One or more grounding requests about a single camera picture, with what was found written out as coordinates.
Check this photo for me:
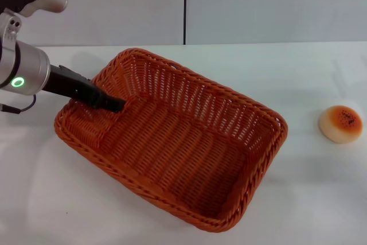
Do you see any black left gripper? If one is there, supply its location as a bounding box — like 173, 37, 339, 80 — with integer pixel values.
42, 64, 128, 113

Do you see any orange woven rectangular basket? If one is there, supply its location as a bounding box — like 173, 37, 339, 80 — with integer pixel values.
53, 47, 288, 233

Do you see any round toasted bread bun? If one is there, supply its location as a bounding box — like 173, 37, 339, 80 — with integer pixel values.
318, 104, 364, 145

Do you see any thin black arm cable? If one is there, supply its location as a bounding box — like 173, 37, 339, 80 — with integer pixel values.
0, 94, 37, 114

